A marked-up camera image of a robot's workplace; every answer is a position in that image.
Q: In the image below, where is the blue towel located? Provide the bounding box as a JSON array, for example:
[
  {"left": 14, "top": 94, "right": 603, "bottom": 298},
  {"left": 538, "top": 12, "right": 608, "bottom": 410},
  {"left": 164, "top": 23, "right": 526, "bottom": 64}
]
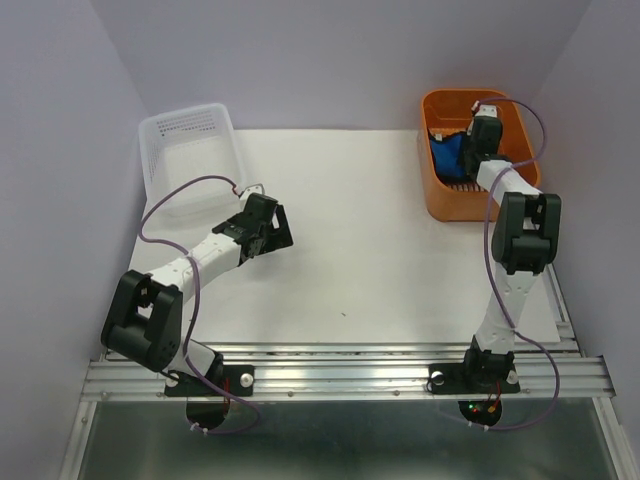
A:
[{"left": 429, "top": 131, "right": 469, "bottom": 183}]

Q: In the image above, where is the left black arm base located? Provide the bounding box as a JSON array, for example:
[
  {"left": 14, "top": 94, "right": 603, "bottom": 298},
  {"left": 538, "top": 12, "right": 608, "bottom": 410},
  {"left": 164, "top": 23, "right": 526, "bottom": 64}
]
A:
[{"left": 164, "top": 364, "right": 255, "bottom": 398}]

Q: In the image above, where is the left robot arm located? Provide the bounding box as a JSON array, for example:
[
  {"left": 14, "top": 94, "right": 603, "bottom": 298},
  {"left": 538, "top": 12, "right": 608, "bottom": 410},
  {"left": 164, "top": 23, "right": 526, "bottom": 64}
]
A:
[{"left": 100, "top": 192, "right": 293, "bottom": 394}]

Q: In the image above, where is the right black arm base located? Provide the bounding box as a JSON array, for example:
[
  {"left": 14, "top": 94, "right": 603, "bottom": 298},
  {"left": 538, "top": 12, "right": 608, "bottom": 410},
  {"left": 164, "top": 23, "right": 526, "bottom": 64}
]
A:
[{"left": 427, "top": 363, "right": 521, "bottom": 398}]

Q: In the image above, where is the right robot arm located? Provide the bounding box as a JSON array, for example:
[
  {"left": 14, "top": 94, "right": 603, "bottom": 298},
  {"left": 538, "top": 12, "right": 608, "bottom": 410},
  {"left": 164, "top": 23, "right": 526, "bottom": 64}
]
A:
[{"left": 460, "top": 104, "right": 561, "bottom": 393}]

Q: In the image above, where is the orange plastic basket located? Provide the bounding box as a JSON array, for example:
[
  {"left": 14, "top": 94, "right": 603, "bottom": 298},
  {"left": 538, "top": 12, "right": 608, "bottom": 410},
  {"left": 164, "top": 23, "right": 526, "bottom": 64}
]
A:
[{"left": 419, "top": 88, "right": 540, "bottom": 222}]

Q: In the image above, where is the white perforated basket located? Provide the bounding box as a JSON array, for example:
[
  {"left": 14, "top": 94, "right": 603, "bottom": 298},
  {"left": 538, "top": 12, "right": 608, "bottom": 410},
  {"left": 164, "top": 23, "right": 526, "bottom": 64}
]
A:
[{"left": 138, "top": 103, "right": 248, "bottom": 216}]

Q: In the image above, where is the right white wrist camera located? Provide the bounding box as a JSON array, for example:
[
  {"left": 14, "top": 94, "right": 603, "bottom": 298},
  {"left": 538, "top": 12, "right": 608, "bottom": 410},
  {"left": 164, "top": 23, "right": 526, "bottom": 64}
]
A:
[{"left": 471, "top": 101, "right": 498, "bottom": 118}]

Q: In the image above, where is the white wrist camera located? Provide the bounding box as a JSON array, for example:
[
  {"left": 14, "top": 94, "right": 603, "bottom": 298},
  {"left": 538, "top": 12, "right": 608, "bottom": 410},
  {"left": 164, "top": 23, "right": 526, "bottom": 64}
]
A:
[
  {"left": 241, "top": 183, "right": 266, "bottom": 197},
  {"left": 471, "top": 101, "right": 498, "bottom": 118}
]

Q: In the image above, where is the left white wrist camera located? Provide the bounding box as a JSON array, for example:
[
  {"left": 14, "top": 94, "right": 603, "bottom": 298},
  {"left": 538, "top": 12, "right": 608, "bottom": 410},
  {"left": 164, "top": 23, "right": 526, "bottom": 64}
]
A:
[{"left": 241, "top": 183, "right": 266, "bottom": 197}]

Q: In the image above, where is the aluminium mounting rail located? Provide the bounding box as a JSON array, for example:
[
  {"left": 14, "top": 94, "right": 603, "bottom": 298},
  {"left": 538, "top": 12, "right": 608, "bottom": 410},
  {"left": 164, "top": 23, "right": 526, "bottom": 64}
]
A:
[{"left": 81, "top": 341, "right": 615, "bottom": 403}]

